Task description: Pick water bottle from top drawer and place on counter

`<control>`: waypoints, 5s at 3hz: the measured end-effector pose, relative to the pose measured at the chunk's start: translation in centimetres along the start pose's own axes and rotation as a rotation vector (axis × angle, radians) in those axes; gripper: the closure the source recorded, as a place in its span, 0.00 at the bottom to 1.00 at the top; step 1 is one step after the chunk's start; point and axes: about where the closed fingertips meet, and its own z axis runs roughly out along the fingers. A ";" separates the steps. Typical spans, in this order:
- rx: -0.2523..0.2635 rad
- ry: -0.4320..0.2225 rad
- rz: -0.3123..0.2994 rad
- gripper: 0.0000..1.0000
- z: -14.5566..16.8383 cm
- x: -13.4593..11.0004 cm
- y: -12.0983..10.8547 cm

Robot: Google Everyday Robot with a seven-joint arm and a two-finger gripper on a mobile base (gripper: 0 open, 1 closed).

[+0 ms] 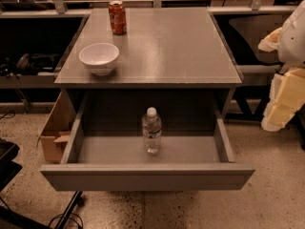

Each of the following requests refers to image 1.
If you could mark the grey open top drawer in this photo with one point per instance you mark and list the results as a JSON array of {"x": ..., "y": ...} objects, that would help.
[{"x": 105, "y": 150}]

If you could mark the black chair at right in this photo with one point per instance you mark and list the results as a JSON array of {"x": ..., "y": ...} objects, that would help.
[{"x": 249, "y": 29}]

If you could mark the black equipment at left edge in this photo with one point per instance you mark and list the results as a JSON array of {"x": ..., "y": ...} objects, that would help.
[{"x": 8, "y": 168}]

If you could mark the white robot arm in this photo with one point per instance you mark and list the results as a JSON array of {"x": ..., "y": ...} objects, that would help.
[{"x": 291, "y": 48}]

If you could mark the orange soda can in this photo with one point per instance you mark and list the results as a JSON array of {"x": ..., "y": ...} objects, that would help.
[{"x": 117, "y": 16}]

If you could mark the white ceramic bowl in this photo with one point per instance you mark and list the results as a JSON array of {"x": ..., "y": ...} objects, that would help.
[{"x": 99, "y": 58}]

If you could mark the brown cardboard box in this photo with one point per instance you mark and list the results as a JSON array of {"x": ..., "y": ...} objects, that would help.
[{"x": 55, "y": 135}]

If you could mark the clear plastic water bottle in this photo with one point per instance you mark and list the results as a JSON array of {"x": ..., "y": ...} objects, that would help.
[{"x": 152, "y": 130}]

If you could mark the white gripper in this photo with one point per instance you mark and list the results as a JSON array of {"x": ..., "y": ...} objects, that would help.
[{"x": 294, "y": 38}]

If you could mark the black headphones on shelf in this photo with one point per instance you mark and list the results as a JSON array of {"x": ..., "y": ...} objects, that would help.
[{"x": 31, "y": 64}]

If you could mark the grey counter cabinet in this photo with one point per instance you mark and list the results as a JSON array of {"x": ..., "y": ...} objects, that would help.
[{"x": 164, "y": 48}]

